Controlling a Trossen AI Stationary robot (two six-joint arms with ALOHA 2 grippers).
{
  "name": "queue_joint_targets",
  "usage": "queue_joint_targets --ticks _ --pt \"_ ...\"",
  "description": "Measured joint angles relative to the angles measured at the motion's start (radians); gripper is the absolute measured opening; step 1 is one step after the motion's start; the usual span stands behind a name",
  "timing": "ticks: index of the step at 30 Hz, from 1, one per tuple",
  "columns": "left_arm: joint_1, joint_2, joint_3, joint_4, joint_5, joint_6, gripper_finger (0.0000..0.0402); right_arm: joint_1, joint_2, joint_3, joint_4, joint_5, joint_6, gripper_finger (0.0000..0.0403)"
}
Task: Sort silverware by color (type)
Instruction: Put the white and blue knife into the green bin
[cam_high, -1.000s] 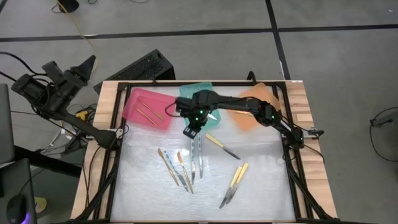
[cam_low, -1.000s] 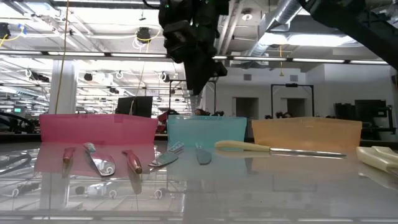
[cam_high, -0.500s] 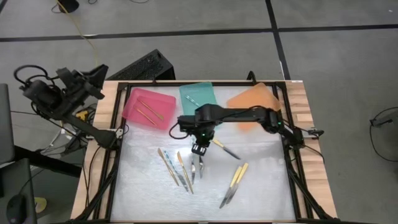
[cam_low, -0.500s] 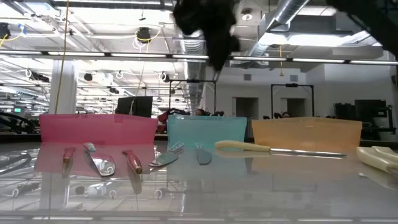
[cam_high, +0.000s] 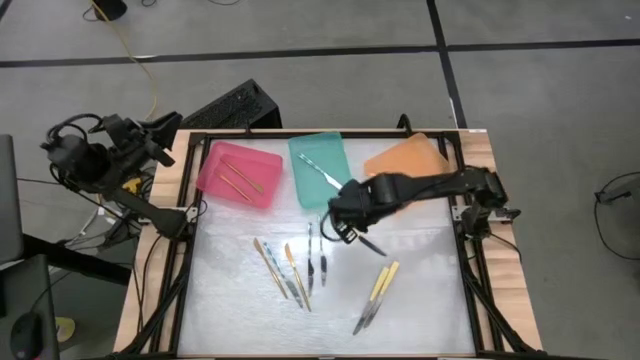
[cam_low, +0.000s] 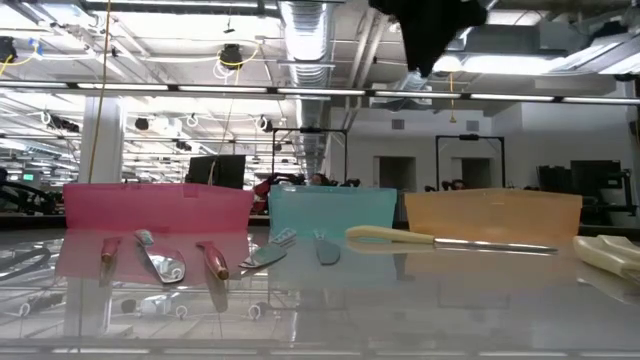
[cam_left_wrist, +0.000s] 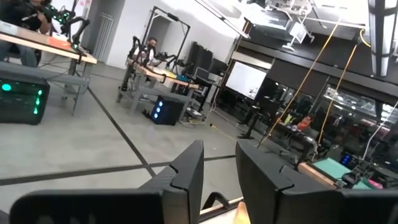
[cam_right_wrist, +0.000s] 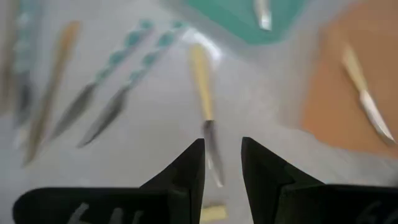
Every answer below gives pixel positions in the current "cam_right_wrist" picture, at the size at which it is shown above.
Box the cream-handled knife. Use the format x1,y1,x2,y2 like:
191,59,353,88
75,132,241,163
188,42,225,189
340,44,396,146

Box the orange plastic bin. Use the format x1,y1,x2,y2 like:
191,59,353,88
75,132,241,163
299,0,398,160

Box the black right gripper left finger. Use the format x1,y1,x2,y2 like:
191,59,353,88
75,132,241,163
12,138,206,224

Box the green striped straw bottom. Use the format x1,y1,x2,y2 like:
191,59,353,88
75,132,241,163
76,20,188,149

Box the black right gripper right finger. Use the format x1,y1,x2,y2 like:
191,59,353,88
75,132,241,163
241,136,398,224

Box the teal plastic bin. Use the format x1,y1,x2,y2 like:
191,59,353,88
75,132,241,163
183,0,309,45

